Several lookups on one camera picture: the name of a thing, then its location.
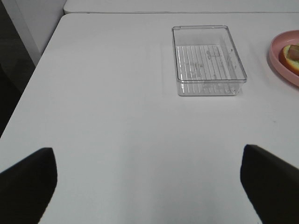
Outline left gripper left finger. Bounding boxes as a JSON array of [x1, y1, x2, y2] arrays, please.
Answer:
[[0, 147, 57, 224]]

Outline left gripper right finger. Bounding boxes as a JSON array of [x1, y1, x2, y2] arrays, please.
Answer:
[[240, 145, 299, 224]]

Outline pink round plate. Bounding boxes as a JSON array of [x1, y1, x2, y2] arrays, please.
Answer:
[[269, 30, 299, 86]]

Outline bread slice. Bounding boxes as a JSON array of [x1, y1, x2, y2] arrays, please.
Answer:
[[279, 45, 299, 76]]

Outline white cabinet panel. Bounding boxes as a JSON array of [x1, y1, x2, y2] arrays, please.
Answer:
[[2, 0, 66, 65]]

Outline left clear plastic tray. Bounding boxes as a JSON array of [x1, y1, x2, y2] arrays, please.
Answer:
[[172, 25, 247, 97]]

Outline bacon strip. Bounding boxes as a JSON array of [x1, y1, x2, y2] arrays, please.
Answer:
[[287, 45, 299, 61]]

